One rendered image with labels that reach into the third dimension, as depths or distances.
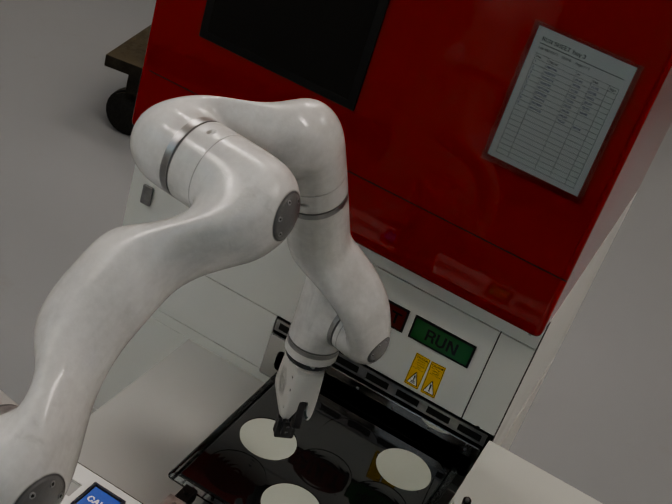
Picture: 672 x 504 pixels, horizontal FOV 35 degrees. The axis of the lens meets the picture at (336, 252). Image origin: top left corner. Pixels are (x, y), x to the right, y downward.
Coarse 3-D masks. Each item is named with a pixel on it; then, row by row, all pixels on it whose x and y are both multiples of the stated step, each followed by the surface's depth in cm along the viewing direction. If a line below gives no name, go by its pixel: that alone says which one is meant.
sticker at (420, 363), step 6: (420, 354) 188; (414, 360) 189; (420, 360) 188; (426, 360) 188; (414, 366) 189; (420, 366) 189; (426, 366) 188; (408, 372) 190; (414, 372) 190; (420, 372) 189; (408, 378) 191; (414, 378) 190; (420, 378) 190; (408, 384) 191; (414, 384) 191
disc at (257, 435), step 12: (252, 420) 184; (264, 420) 185; (240, 432) 181; (252, 432) 182; (264, 432) 183; (252, 444) 179; (264, 444) 180; (276, 444) 181; (288, 444) 182; (264, 456) 178; (276, 456) 179; (288, 456) 179
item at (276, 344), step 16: (272, 336) 200; (272, 352) 201; (272, 368) 202; (336, 368) 196; (352, 384) 195; (368, 384) 195; (336, 400) 200; (368, 400) 195; (384, 400) 193; (400, 400) 194; (368, 416) 198; (400, 416) 193; (416, 416) 192; (432, 432) 191; (448, 432) 190; (416, 448) 195; (464, 448) 189; (480, 448) 189; (448, 464) 194
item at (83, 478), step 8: (80, 464) 157; (80, 472) 155; (88, 472) 156; (72, 480) 154; (80, 480) 154; (88, 480) 155; (96, 480) 155; (104, 480) 156; (72, 488) 153; (80, 488) 153; (112, 488) 155; (72, 496) 151; (120, 496) 154; (128, 496) 154
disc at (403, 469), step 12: (384, 456) 186; (396, 456) 187; (408, 456) 188; (384, 468) 184; (396, 468) 185; (408, 468) 185; (420, 468) 186; (396, 480) 182; (408, 480) 183; (420, 480) 184
